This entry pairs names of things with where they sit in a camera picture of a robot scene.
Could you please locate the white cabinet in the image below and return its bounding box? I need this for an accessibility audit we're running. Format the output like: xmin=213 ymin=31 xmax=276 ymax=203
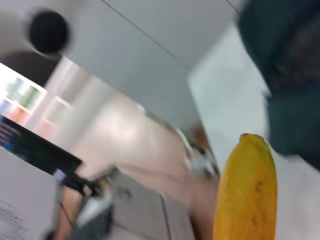
xmin=109 ymin=172 xmax=196 ymax=240

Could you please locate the black computer monitor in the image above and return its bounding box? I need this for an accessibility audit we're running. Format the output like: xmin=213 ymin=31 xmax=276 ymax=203
xmin=0 ymin=113 xmax=101 ymax=198

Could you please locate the dark teal insulated lunch bag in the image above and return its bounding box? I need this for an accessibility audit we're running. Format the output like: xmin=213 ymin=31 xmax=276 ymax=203
xmin=236 ymin=0 xmax=320 ymax=172

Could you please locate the yellow banana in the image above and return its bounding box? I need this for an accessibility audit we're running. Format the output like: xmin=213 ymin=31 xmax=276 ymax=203
xmin=212 ymin=133 xmax=278 ymax=240

